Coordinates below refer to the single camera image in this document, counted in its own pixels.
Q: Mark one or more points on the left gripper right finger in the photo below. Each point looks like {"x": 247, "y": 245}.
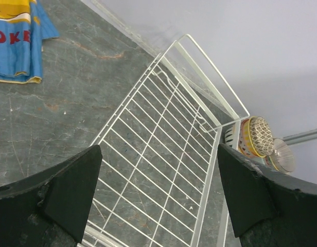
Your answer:
{"x": 267, "y": 207}

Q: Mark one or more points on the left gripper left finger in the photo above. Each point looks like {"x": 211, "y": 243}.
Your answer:
{"x": 51, "y": 207}

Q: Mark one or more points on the grey striped bowl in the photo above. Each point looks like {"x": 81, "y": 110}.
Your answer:
{"x": 282, "y": 157}

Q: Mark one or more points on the yellow sun pattern bowl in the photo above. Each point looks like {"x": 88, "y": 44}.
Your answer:
{"x": 245, "y": 144}

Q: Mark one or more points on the maroon tile pattern bowl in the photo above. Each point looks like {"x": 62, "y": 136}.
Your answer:
{"x": 260, "y": 136}

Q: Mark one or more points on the white bowl teal leaf pattern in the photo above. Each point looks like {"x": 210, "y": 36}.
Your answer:
{"x": 231, "y": 137}

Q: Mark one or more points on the white wire dish rack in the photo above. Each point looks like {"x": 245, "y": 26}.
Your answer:
{"x": 159, "y": 183}

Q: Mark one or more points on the white bowl orange flower pattern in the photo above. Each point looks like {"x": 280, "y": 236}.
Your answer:
{"x": 269, "y": 160}

